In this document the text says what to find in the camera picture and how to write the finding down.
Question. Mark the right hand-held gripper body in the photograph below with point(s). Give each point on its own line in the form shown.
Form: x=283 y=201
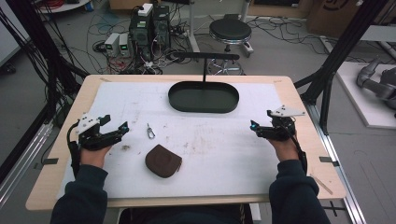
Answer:
x=284 y=129

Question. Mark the black computer tower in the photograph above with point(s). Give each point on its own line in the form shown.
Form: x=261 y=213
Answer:
x=161 y=26
x=140 y=34

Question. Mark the person's lap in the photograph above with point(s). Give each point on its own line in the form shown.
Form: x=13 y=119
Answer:
x=183 y=216

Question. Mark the grey power supply unit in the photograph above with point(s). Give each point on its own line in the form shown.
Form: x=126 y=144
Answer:
x=124 y=45
x=111 y=43

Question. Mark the black tape strip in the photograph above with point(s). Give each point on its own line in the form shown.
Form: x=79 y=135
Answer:
x=327 y=159
x=49 y=161

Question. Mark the black round stool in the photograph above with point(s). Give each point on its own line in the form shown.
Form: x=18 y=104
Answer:
x=230 y=31

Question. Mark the cardboard box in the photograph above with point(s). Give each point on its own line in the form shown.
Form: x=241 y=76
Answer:
x=333 y=15

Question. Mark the wooden table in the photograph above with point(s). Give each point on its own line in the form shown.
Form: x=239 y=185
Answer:
x=314 y=146

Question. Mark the small metal carabiner clip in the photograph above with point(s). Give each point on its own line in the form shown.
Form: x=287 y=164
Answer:
x=151 y=133

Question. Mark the black oval tray with stand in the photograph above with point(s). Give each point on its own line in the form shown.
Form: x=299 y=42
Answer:
x=204 y=99

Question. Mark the white box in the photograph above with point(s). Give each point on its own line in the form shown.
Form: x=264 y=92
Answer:
x=145 y=9

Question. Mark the brown leather pouch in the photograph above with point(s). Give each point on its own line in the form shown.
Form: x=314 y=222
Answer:
x=163 y=161

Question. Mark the aluminium rail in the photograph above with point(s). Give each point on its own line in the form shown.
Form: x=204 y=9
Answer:
x=339 y=168
x=21 y=165

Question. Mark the black metal frame post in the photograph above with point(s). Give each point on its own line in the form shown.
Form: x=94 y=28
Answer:
x=339 y=53

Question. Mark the white floor platform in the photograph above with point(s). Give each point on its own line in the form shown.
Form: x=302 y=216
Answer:
x=358 y=99

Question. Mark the white desk leg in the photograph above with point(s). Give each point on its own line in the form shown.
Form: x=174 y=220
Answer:
x=193 y=28

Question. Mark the person's left hand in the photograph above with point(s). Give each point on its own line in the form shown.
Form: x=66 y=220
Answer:
x=93 y=157

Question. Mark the white table mat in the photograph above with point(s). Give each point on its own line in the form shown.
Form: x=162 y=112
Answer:
x=218 y=149

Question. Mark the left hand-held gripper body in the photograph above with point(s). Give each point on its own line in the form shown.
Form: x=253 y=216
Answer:
x=90 y=138

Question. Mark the person's right hand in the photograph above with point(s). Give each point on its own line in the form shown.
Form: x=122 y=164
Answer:
x=285 y=149

